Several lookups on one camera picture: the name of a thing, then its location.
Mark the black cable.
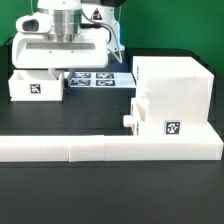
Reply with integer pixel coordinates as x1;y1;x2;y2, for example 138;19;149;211
79;6;124;64

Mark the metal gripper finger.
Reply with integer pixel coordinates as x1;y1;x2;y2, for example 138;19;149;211
66;68;76;86
48;68;60;80

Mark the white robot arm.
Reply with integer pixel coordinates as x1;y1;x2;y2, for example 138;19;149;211
12;0;126;83

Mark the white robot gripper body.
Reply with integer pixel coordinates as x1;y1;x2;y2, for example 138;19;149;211
12;33;108;69

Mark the white L-shaped fence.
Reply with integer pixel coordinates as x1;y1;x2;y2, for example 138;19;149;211
0;125;224;162

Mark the white marker sheet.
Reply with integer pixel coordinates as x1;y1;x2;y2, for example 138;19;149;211
69;72;135;88

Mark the white drawer cabinet box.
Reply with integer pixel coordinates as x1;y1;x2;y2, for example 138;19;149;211
132;56;214;135

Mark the white drawer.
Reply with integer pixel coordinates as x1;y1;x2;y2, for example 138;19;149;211
8;70;64;101
123;97;147;136

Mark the white front drawer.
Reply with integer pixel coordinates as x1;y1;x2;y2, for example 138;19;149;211
123;97;147;136

